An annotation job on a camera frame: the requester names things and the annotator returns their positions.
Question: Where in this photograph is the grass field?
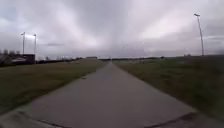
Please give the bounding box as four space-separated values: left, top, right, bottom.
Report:
0 58 109 116
113 55 224 122

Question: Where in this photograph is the dark building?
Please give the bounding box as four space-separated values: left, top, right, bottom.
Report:
0 53 36 67

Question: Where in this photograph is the grey concrete path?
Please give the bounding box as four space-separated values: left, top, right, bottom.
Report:
0 61 224 128

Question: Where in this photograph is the tall street lamp pole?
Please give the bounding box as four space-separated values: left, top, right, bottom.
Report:
193 13 205 57

